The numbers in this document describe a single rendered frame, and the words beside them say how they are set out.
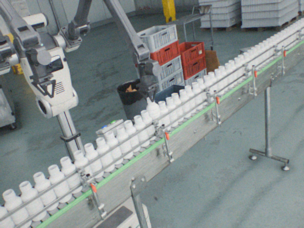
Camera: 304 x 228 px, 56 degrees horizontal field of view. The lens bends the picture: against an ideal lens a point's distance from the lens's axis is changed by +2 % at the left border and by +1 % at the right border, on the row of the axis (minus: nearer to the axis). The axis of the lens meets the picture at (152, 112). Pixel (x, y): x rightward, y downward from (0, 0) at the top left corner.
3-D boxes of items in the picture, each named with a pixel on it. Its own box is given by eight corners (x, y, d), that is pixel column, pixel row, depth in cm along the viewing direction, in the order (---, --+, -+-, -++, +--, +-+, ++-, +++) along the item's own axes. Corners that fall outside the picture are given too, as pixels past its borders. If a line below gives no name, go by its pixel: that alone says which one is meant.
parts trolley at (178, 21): (188, 63, 601) (182, 15, 559) (169, 62, 640) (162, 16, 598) (217, 49, 662) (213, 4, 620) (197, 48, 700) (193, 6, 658)
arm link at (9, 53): (2, 45, 149) (-9, 49, 146) (3, 36, 141) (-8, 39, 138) (11, 61, 149) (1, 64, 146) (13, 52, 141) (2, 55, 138)
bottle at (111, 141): (119, 156, 143) (111, 128, 136) (125, 161, 138) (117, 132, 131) (109, 162, 140) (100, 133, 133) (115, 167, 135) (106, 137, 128)
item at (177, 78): (161, 98, 402) (159, 84, 392) (140, 95, 427) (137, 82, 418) (185, 82, 441) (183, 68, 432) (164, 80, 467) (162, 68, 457)
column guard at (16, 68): (17, 75, 805) (0, 35, 758) (12, 73, 832) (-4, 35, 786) (30, 70, 827) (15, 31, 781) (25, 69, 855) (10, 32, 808)
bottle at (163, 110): (160, 132, 156) (156, 105, 149) (160, 127, 161) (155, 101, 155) (171, 130, 156) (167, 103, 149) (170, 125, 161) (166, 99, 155)
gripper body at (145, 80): (145, 83, 150) (142, 70, 147) (158, 86, 143) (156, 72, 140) (136, 88, 146) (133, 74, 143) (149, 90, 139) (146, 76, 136)
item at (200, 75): (187, 93, 459) (185, 80, 449) (168, 90, 486) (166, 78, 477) (208, 79, 496) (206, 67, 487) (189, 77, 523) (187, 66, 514)
